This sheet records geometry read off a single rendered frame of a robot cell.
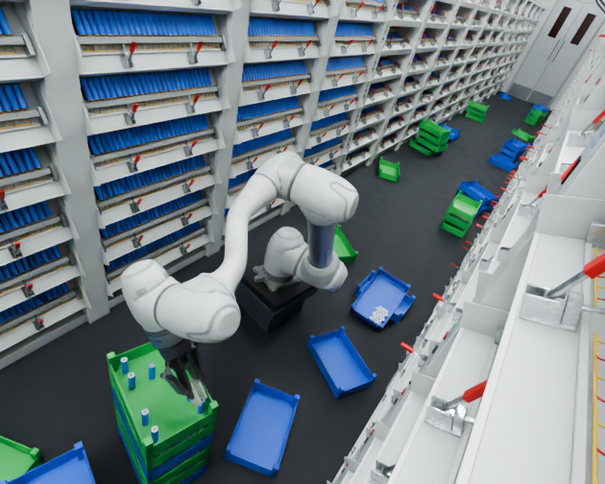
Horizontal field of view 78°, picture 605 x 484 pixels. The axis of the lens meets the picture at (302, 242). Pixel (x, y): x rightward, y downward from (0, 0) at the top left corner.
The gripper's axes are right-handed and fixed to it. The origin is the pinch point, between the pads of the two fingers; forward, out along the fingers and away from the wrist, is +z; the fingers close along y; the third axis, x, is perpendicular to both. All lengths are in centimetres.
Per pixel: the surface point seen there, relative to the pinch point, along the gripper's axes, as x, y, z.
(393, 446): 56, 12, -19
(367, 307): 16, -110, 60
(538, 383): 70, 27, -55
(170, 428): -7.1, 7.0, 8.6
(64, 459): -40.5, 20.2, 17.2
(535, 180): 83, -67, -32
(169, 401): -11.6, 1.0, 6.5
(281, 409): -2, -35, 55
